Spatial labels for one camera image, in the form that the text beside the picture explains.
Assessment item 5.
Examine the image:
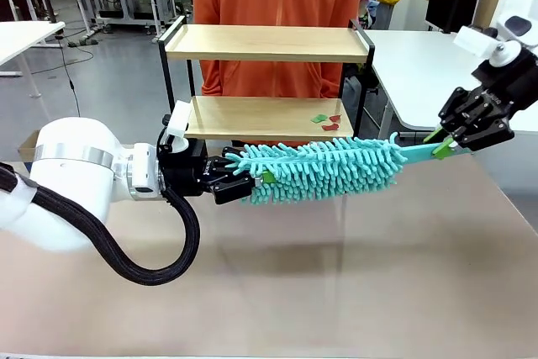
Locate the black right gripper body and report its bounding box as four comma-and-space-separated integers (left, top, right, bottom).
436, 45, 538, 152

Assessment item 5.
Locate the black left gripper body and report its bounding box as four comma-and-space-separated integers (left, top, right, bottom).
157, 140, 231, 199

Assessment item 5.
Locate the teal chenille duster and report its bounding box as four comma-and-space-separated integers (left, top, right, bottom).
224, 131, 457, 208

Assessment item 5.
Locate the white curved-edge table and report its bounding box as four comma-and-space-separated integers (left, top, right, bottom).
361, 29, 538, 141

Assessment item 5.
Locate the colourful cloth bundle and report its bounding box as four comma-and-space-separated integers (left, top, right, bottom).
358, 0, 380, 29

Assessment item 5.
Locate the open cardboard box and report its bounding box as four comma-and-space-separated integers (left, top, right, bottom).
17, 129, 43, 161

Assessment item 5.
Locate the white desk with grey legs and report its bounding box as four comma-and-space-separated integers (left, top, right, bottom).
0, 21, 67, 99

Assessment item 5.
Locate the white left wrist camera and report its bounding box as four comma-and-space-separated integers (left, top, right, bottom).
162, 100, 193, 152

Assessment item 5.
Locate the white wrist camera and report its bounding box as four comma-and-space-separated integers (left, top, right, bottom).
452, 24, 522, 68
162, 100, 193, 152

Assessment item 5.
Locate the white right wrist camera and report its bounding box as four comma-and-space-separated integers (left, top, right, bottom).
452, 24, 522, 68

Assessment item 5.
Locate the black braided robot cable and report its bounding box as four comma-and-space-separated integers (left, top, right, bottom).
0, 161, 202, 287

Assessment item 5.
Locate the black frame wooden shelf rack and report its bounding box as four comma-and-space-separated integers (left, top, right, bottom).
158, 15, 377, 196

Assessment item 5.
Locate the thin black floor cable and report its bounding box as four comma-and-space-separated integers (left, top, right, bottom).
56, 33, 96, 119

